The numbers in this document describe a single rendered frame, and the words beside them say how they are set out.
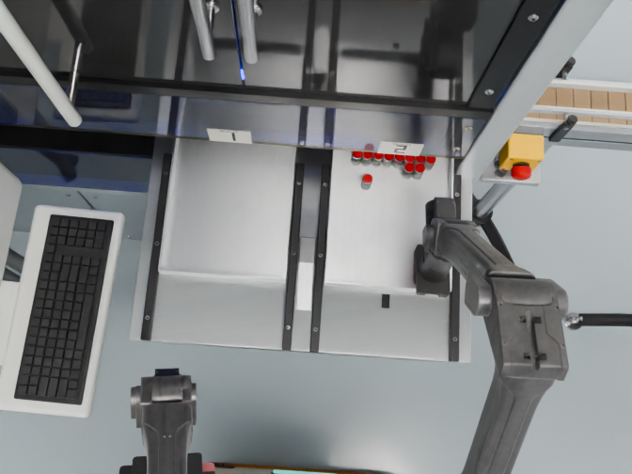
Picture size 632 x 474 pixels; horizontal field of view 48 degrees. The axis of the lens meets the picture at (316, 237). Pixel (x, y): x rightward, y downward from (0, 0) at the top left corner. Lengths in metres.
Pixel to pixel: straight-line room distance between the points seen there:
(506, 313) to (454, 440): 1.56
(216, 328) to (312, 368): 0.91
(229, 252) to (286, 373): 0.91
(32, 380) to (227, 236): 0.50
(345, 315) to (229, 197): 0.35
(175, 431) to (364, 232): 0.73
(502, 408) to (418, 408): 1.49
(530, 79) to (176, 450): 0.76
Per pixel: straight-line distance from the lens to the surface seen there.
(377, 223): 1.53
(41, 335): 1.61
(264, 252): 1.50
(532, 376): 0.85
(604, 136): 1.70
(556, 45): 1.10
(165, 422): 0.94
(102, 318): 1.60
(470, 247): 1.06
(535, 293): 0.88
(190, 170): 1.57
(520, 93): 1.23
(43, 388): 1.60
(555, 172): 2.66
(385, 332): 1.48
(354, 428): 2.35
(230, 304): 1.48
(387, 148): 1.43
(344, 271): 1.49
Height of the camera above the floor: 2.34
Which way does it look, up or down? 75 degrees down
